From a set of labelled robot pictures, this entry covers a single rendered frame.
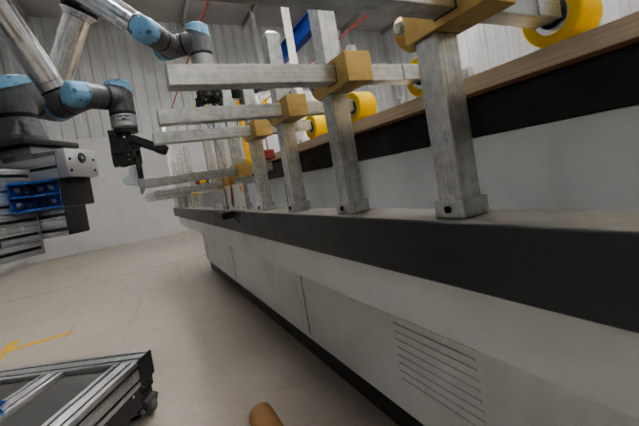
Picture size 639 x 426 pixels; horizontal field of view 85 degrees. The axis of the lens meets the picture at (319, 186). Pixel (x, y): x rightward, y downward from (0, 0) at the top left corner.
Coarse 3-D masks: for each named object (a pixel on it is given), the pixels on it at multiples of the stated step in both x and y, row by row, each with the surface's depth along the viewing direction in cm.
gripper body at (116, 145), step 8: (120, 128) 109; (128, 128) 109; (136, 128) 112; (112, 136) 110; (120, 136) 110; (128, 136) 111; (112, 144) 110; (120, 144) 110; (128, 144) 111; (136, 144) 112; (112, 152) 107; (120, 152) 108; (128, 152) 110; (136, 152) 110; (112, 160) 107; (120, 160) 108; (128, 160) 109
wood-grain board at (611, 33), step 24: (624, 24) 40; (552, 48) 47; (576, 48) 44; (600, 48) 42; (480, 72) 57; (504, 72) 53; (528, 72) 50; (360, 120) 87; (384, 120) 79; (312, 144) 112
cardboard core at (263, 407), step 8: (256, 408) 112; (264, 408) 111; (272, 408) 114; (256, 416) 109; (264, 416) 107; (272, 416) 107; (256, 424) 107; (264, 424) 104; (272, 424) 103; (280, 424) 104
